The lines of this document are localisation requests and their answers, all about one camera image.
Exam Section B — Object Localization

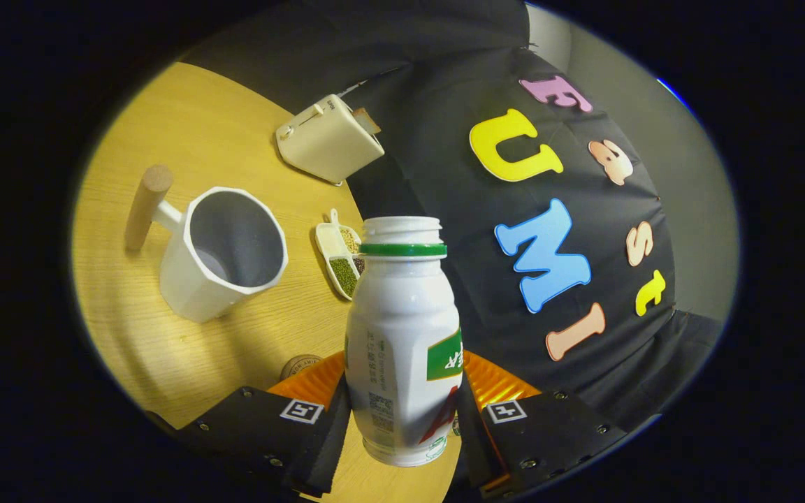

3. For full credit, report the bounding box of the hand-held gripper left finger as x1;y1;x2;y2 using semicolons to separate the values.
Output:
177;351;352;499

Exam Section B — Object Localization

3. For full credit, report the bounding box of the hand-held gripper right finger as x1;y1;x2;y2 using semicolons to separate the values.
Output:
457;350;628;500

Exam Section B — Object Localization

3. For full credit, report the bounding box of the white juice bottle green label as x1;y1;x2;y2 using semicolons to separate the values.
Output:
344;216;463;467

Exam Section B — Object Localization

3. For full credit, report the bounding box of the white cup with wooden handle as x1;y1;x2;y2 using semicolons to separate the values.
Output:
125;164;289;324

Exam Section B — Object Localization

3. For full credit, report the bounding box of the black backdrop cloth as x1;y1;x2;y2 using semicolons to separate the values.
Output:
182;0;725;430

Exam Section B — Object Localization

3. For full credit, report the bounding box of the round wooden coaster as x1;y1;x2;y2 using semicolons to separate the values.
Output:
280;354;324;381

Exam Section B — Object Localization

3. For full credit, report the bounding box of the cream toaster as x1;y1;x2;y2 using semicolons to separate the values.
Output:
275;94;386;187

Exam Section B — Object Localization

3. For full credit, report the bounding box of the wooden table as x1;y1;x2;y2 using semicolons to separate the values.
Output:
71;61;463;503

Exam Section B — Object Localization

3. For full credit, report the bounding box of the white divided dish of beans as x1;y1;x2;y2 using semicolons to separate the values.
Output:
315;208;366;302

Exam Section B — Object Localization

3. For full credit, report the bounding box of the brown bread slice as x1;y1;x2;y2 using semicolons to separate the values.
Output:
352;107;382;135

